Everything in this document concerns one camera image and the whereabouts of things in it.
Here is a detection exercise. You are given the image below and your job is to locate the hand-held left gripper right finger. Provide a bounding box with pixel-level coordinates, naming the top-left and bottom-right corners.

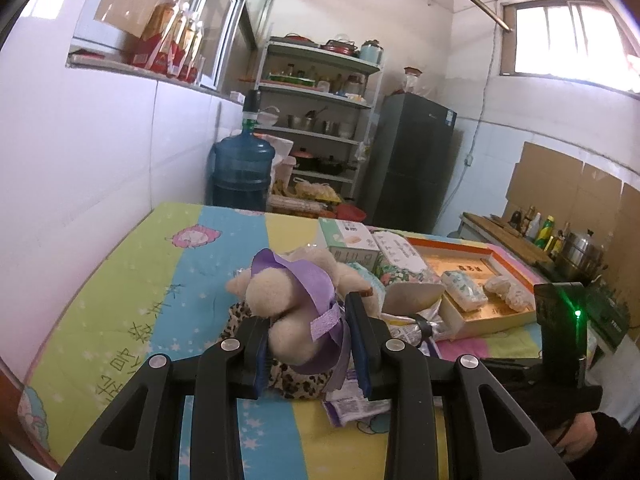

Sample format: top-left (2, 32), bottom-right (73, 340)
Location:
top-left (344, 291), bottom-right (576, 480)

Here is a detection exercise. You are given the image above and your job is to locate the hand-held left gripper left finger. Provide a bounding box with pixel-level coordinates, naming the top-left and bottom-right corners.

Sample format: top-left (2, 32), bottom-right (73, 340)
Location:
top-left (57, 316), bottom-right (276, 480)

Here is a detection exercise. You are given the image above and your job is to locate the purple white plastic packet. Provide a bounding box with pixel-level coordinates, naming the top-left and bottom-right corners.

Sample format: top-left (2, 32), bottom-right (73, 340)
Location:
top-left (322, 370), bottom-right (392, 429)

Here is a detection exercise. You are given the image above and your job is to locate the tan teddy bear purple dress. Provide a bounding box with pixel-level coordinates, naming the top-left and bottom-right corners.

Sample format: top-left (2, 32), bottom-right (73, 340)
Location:
top-left (225, 248), bottom-right (351, 376)

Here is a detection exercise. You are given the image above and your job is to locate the shallow orange cardboard box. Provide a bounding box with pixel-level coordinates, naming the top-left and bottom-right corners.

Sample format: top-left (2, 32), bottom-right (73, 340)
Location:
top-left (405, 237), bottom-right (543, 342)

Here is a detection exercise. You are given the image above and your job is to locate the person's right forearm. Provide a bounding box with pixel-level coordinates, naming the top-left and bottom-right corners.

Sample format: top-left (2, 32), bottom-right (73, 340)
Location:
top-left (555, 410), bottom-right (637, 466)

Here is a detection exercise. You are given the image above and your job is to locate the black gas stove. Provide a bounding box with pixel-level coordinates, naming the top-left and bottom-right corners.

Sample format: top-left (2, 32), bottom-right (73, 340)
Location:
top-left (550, 260), bottom-right (632, 351)

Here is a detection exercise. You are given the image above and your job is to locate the clear plastic snack bag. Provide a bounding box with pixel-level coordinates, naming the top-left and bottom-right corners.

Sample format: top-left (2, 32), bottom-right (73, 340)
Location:
top-left (382, 310), bottom-right (453, 358)
top-left (482, 275), bottom-right (536, 312)

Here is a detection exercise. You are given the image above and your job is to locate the stainless steel pot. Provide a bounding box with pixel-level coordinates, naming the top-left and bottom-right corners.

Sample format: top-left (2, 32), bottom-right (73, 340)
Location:
top-left (560, 230), bottom-right (609, 281)

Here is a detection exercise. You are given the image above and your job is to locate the green yellow bottle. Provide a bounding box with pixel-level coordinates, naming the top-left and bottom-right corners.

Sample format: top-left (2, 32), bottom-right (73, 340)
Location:
top-left (535, 215), bottom-right (556, 251)

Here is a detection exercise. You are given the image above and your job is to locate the small floral tissue packet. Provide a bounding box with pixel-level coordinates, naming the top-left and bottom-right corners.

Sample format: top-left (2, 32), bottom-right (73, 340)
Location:
top-left (442, 270), bottom-right (489, 312)

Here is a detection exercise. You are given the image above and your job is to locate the large floral tissue pack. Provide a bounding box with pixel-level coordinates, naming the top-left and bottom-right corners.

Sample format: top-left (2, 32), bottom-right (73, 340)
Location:
top-left (372, 230), bottom-right (441, 291)

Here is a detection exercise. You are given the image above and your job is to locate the wooden cutting board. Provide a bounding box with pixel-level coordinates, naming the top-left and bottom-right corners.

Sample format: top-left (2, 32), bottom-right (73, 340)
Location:
top-left (462, 212), bottom-right (554, 267)

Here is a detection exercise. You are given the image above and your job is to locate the brown cardboard sheet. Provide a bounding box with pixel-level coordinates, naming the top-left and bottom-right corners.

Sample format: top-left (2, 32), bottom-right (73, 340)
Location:
top-left (600, 182), bottom-right (640, 321)
top-left (505, 141), bottom-right (585, 217)
top-left (575, 162), bottom-right (624, 241)

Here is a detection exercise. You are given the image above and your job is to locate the green tissue box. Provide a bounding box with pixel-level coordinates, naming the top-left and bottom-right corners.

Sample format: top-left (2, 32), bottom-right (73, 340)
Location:
top-left (317, 217), bottom-right (381, 273)

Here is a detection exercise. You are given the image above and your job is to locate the grey kitchen counter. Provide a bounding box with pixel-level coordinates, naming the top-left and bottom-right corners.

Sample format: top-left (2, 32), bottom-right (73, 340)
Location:
top-left (457, 220), bottom-right (546, 281)

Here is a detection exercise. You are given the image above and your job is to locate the colourful printed bed sheet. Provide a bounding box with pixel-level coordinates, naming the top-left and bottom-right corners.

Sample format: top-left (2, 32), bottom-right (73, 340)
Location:
top-left (17, 202), bottom-right (551, 480)

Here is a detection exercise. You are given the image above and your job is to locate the red plastic basket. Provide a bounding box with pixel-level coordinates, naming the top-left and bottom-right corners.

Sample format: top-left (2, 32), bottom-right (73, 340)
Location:
top-left (332, 203), bottom-right (367, 222)

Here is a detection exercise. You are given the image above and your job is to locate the clear plastic food container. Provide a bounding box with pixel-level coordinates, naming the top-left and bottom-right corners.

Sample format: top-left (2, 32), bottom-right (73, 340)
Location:
top-left (269, 195), bottom-right (326, 214)

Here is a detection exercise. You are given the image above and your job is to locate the plastic bag of yellow food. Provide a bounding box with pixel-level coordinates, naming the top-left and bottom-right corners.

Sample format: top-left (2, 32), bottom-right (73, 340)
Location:
top-left (294, 177), bottom-right (343, 206)

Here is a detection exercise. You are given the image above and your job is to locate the pink plastic bin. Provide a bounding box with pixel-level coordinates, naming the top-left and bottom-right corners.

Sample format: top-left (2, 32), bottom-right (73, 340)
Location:
top-left (273, 156), bottom-right (297, 183)

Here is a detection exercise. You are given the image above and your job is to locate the dark grey fridge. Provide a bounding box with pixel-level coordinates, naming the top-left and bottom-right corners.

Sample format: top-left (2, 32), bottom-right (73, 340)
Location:
top-left (360, 92), bottom-right (458, 236)

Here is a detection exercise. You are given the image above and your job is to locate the blue water jug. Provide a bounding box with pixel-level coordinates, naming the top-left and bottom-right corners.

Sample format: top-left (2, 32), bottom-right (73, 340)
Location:
top-left (212, 130), bottom-right (276, 211)

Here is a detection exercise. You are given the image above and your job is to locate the white flour sack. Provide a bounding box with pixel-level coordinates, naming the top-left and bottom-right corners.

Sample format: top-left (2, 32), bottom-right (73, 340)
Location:
top-left (258, 132), bottom-right (296, 160)

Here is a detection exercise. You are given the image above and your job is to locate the white metal shelf rack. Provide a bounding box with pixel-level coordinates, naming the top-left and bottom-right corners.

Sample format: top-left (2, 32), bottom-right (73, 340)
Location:
top-left (252, 37), bottom-right (386, 206)

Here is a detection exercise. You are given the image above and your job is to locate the black water pump dispenser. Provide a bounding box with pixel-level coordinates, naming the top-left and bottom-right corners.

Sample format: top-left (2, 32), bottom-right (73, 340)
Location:
top-left (241, 89), bottom-right (264, 133)

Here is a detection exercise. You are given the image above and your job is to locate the barred window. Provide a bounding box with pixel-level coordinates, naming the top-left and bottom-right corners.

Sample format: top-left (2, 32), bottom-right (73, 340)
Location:
top-left (500, 0), bottom-right (640, 93)

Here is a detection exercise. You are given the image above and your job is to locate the red cooking pot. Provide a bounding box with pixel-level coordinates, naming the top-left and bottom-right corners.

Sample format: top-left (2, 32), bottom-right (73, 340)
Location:
top-left (321, 37), bottom-right (360, 57)

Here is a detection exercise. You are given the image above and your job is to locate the amber liquor bottle red base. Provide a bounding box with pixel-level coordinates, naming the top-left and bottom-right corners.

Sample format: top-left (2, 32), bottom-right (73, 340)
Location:
top-left (179, 16), bottom-right (206, 83)
top-left (165, 5), bottom-right (194, 79)
top-left (134, 0), bottom-right (184, 69)

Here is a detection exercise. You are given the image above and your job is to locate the sliding aluminium window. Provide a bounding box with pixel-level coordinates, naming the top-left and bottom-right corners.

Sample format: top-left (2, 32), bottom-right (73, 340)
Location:
top-left (75, 0), bottom-right (281, 93)

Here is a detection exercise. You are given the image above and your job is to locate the white wall cable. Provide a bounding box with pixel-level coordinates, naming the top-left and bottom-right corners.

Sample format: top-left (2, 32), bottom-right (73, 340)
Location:
top-left (457, 30), bottom-right (501, 211)

